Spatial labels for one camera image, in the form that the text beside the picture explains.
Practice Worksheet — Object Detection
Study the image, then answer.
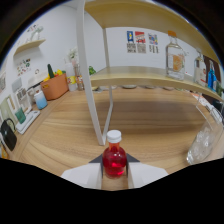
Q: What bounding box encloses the white kitchen scale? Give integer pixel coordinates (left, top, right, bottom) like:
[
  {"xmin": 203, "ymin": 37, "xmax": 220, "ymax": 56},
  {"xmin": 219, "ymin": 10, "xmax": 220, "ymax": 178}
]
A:
[{"xmin": 15, "ymin": 109, "xmax": 41, "ymax": 135}]

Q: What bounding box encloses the glass jar with limes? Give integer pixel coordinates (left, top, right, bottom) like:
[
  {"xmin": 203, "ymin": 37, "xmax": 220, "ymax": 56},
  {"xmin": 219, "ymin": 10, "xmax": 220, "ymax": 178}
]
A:
[{"xmin": 215, "ymin": 81, "xmax": 224, "ymax": 98}]

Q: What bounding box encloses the orange storage basket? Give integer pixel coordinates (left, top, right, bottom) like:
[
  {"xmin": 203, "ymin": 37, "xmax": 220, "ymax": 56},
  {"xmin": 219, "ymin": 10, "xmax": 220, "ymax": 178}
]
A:
[{"xmin": 39, "ymin": 73, "xmax": 70, "ymax": 102}]

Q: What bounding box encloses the blue wall poster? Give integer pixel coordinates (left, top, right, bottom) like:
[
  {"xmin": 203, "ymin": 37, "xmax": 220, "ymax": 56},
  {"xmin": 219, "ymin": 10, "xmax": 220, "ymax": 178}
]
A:
[{"xmin": 126, "ymin": 30, "xmax": 135, "ymax": 44}]

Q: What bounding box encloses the photo collage on wall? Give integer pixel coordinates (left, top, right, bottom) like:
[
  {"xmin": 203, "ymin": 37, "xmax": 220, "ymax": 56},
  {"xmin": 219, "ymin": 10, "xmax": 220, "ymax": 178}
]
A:
[{"xmin": 16, "ymin": 58, "xmax": 33, "ymax": 76}]

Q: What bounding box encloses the multicoloured wall poster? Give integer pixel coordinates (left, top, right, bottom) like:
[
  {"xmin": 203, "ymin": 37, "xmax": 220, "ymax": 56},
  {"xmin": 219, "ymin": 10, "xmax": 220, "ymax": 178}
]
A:
[{"xmin": 147, "ymin": 33, "xmax": 159, "ymax": 45}]

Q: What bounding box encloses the wooden wall shelf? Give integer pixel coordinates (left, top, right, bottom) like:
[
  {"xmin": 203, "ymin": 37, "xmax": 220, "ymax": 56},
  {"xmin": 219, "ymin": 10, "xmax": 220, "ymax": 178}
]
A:
[{"xmin": 13, "ymin": 38, "xmax": 47, "ymax": 56}]

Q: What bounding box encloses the small red liquid bottle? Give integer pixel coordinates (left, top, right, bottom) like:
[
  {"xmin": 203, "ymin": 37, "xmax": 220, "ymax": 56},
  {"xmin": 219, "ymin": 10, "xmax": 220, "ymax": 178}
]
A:
[{"xmin": 101, "ymin": 129, "xmax": 128, "ymax": 179}]

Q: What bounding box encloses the black and white printed sheet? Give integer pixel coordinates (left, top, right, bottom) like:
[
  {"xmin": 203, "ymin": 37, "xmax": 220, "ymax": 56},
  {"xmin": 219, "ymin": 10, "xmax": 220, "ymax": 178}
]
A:
[
  {"xmin": 126, "ymin": 42, "xmax": 137, "ymax": 54},
  {"xmin": 136, "ymin": 43, "xmax": 147, "ymax": 54}
]

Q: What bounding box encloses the black kettle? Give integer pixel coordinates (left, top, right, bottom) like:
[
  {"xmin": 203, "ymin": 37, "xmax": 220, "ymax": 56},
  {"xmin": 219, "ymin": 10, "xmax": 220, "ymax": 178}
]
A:
[{"xmin": 0, "ymin": 118, "xmax": 18, "ymax": 152}]

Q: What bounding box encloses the green toy cucumber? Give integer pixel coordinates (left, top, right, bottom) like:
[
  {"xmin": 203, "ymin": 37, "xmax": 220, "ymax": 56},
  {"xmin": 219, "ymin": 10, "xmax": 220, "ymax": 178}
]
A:
[{"xmin": 46, "ymin": 63, "xmax": 55, "ymax": 80}]

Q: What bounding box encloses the two-tier wooden shelf rack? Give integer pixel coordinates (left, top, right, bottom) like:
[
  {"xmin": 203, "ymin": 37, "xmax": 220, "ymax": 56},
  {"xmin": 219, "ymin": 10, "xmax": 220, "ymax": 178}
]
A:
[{"xmin": 75, "ymin": 0, "xmax": 224, "ymax": 147}]

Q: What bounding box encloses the small green cup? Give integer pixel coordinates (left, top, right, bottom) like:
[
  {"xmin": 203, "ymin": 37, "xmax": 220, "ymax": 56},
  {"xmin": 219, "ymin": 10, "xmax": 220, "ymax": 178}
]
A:
[{"xmin": 14, "ymin": 108, "xmax": 27, "ymax": 124}]

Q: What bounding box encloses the red wall poster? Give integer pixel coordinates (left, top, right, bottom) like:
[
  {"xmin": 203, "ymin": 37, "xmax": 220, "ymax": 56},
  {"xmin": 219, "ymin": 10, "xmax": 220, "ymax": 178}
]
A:
[{"xmin": 134, "ymin": 30, "xmax": 147, "ymax": 44}]

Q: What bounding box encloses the white sheet with black bars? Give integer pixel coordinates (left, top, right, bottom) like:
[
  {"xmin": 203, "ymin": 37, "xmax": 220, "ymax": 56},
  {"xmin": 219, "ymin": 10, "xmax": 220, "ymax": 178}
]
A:
[{"xmin": 149, "ymin": 44, "xmax": 160, "ymax": 54}]

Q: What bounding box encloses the clear bottle with orange cap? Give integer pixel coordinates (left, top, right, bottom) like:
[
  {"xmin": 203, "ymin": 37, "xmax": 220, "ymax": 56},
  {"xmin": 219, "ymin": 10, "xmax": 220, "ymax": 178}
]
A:
[{"xmin": 165, "ymin": 30, "xmax": 186, "ymax": 82}]

